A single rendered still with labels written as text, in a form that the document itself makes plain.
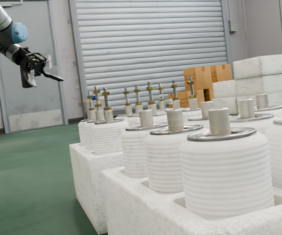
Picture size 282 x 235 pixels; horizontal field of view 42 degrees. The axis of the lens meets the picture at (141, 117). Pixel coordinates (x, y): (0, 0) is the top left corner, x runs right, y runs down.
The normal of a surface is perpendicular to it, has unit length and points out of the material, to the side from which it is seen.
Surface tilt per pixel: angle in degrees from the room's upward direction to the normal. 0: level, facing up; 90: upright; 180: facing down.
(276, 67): 90
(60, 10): 90
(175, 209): 0
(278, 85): 90
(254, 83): 90
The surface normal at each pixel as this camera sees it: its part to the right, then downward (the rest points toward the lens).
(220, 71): 0.39, 0.00
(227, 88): -0.88, 0.14
